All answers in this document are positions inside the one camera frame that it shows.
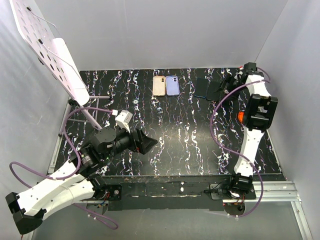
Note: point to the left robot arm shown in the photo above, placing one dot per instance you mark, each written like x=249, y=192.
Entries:
x=77, y=179

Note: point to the dark blue phone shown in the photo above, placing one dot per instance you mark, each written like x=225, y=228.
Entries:
x=201, y=87

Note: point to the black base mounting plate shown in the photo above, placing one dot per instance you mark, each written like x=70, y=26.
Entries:
x=163, y=192

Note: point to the orange plastic clip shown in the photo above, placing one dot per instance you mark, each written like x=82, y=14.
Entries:
x=240, y=116

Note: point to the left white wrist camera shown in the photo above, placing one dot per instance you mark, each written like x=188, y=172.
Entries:
x=123, y=119

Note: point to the aluminium frame rail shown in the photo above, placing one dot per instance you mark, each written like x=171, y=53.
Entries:
x=282, y=191

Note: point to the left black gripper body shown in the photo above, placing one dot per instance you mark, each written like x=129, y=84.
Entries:
x=126, y=141

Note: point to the purple phone case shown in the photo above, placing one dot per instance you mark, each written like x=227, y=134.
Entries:
x=172, y=85

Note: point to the white perforated music stand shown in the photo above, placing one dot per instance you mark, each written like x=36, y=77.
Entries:
x=53, y=53

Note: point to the cream phone case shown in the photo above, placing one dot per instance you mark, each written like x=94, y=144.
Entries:
x=159, y=86

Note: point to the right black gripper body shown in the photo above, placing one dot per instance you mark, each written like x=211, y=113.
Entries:
x=235, y=83

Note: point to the black phone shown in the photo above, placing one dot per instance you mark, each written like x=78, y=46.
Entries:
x=213, y=92

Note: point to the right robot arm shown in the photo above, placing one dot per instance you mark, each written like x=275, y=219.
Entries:
x=256, y=119

